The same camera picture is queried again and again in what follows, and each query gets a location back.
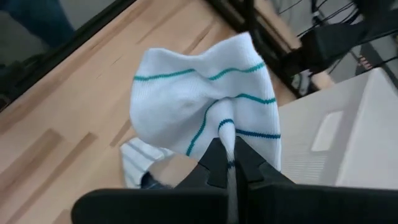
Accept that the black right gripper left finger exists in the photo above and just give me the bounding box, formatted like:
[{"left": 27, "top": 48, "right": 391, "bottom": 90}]
[{"left": 70, "top": 138, "right": 230, "bottom": 224}]

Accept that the person's leg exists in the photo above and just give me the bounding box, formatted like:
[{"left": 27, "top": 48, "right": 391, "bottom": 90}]
[{"left": 0, "top": 0, "right": 76, "bottom": 48}]

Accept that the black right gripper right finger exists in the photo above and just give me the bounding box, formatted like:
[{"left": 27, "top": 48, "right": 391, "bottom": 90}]
[{"left": 234, "top": 136, "right": 398, "bottom": 224}]

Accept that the white teal-striped sock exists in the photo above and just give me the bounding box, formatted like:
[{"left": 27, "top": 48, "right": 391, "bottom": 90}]
[
  {"left": 129, "top": 31, "right": 282, "bottom": 177},
  {"left": 120, "top": 138, "right": 175, "bottom": 190}
]

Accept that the white perforated bin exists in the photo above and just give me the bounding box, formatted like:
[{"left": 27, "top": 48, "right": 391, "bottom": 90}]
[{"left": 277, "top": 67, "right": 398, "bottom": 191}]

